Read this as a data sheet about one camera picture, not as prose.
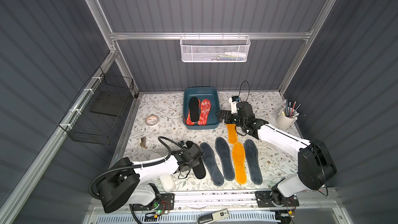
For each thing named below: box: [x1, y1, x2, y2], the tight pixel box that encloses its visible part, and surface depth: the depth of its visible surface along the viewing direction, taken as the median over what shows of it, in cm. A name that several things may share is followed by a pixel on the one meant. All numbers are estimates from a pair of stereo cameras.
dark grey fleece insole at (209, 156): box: [199, 142, 225, 187], surface depth 86 cm
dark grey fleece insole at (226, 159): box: [215, 136, 236, 182], surface depth 88 cm
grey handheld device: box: [196, 208, 230, 224], surface depth 68 cm
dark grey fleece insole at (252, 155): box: [243, 139, 263, 186], surface depth 87 cm
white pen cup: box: [276, 107, 298, 129], surface depth 98 cm
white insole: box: [159, 174, 175, 193], surface depth 80 cm
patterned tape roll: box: [145, 113, 160, 126], surface depth 107 cm
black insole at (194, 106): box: [188, 96, 200, 122], surface depth 109 cm
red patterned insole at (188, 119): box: [186, 108, 195, 126], surface depth 104 cm
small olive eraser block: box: [139, 136, 147, 148], surface depth 95 cm
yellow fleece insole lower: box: [232, 142, 247, 185], surface depth 88 cm
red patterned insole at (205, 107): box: [197, 99, 211, 126], surface depth 108 cm
